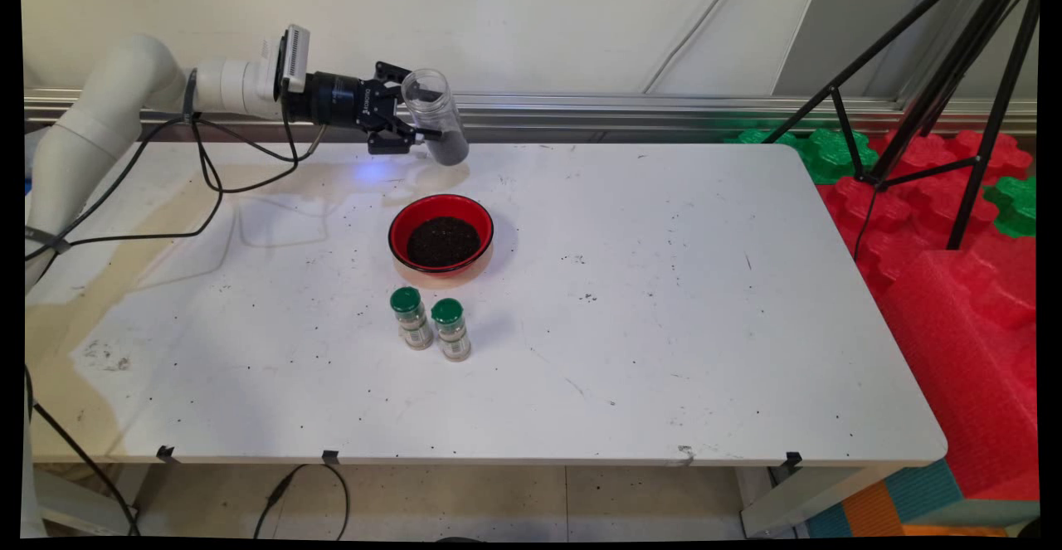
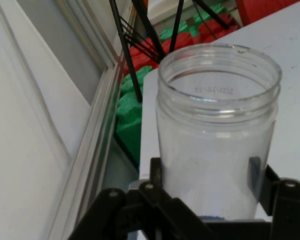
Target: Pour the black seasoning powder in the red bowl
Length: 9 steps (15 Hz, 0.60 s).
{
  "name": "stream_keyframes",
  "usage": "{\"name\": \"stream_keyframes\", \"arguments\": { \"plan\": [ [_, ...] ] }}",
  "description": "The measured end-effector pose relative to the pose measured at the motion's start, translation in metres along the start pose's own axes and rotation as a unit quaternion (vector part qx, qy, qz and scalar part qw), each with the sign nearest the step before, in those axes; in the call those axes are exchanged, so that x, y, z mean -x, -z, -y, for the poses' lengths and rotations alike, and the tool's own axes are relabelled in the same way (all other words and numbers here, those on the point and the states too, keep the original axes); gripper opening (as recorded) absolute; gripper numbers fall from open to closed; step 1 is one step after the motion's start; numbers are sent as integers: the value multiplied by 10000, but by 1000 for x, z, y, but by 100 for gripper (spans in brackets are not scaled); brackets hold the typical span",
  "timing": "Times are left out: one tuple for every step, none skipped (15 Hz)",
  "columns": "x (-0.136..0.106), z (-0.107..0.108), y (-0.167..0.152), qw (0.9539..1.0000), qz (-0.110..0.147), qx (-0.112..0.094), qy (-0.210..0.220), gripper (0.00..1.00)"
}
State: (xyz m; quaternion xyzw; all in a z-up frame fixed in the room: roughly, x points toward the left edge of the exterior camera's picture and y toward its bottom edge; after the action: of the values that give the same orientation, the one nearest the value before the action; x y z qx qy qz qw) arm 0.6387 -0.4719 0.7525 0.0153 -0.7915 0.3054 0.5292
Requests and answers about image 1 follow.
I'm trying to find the white frame bar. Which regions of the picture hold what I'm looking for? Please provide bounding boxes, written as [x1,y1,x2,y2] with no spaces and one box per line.
[33,467,140,536]

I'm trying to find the black seeds pile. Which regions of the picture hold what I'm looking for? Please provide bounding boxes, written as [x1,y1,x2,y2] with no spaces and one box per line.
[407,216,482,269]

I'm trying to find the grey arm strap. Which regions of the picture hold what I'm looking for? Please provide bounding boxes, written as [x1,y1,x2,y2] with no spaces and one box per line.
[25,226,72,255]

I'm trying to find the black camera cable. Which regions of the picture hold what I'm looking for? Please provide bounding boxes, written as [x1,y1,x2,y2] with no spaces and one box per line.
[25,77,326,267]

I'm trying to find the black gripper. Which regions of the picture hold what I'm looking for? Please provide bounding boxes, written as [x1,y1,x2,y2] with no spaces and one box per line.
[286,61,444,156]

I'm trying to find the black cable with plug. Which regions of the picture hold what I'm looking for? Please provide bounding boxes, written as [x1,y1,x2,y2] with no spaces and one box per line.
[253,463,351,541]

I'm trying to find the green lid spice jar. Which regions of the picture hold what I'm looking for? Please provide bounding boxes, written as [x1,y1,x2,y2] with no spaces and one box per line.
[431,298,473,363]
[390,286,435,351]

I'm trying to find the white table leg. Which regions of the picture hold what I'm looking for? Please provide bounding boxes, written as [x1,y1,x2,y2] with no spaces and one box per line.
[738,463,893,538]

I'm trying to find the thick black floor cable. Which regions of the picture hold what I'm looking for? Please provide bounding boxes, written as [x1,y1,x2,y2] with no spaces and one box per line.
[25,366,142,536]

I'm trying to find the green foam piece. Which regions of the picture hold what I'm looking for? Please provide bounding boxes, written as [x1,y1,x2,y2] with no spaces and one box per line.
[983,175,1038,240]
[730,127,800,149]
[798,127,880,186]

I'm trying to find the red foam puzzle pieces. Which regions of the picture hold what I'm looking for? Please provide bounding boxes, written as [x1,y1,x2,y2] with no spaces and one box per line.
[817,129,1038,298]

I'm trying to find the red bowl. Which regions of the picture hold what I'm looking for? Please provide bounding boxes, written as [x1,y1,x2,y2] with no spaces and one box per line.
[387,194,495,275]

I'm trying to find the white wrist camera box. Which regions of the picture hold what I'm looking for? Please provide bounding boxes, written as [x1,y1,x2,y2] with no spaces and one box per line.
[264,25,312,96]

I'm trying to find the black tripod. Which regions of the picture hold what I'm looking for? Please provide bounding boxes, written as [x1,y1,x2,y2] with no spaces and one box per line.
[762,0,1042,251]

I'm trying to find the large red foam block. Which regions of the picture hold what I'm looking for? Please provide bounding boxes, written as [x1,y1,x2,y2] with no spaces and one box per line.
[875,250,1040,501]

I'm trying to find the aluminium wall rail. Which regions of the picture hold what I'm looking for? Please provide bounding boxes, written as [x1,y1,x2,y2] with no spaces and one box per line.
[25,88,1038,143]

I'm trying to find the blue orange foam mat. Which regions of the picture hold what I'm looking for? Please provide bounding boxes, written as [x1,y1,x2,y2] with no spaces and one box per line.
[805,459,1040,538]

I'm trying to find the clear plastic jar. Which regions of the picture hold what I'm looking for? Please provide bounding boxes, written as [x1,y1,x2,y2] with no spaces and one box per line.
[401,69,470,168]

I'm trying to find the white wall conduit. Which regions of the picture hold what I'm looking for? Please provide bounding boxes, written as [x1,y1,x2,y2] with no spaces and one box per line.
[639,0,748,95]

